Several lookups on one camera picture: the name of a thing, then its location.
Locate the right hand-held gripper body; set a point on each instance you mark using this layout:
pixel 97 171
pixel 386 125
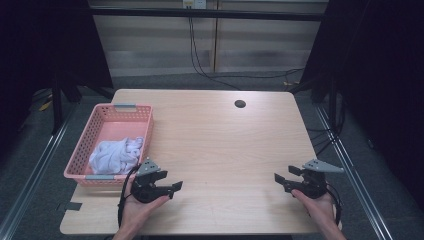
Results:
pixel 313 185

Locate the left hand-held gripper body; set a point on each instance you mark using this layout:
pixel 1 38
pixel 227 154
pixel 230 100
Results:
pixel 148 191

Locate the white printed garment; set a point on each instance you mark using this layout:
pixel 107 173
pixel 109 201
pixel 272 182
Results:
pixel 115 156

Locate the pink plastic basket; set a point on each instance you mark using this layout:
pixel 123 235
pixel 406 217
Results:
pixel 116 133

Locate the person's left hand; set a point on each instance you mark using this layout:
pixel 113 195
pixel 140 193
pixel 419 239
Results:
pixel 136 211

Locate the person's right hand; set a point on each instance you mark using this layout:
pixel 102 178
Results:
pixel 318 208

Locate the black metal stand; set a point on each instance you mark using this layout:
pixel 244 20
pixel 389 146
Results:
pixel 332 100
pixel 57 106

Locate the yellow floor item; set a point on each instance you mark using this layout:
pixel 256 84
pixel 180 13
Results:
pixel 45 106

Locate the black curtain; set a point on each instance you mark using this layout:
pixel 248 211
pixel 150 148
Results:
pixel 383 66
pixel 40 40

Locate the black horizontal bar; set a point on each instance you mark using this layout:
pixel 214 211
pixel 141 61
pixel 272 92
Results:
pixel 206 14

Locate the metal floor rail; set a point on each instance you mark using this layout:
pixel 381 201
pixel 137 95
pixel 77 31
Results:
pixel 353 173
pixel 36 166

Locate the white wall outlet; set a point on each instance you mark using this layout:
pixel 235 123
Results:
pixel 195 4

